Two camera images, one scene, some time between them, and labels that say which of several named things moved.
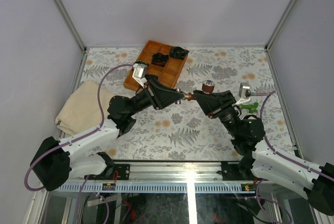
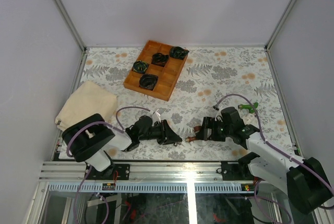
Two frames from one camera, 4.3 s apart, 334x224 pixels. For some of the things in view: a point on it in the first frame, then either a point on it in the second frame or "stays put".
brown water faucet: [207, 87] → [196, 129]
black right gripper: [211, 103] → [209, 122]
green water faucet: [251, 107] stays put
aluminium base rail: [168, 172] stays put
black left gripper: [161, 96] → [168, 136]
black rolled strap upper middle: [159, 59] stays put
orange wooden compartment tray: [168, 73] stays put
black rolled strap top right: [177, 52] stays put
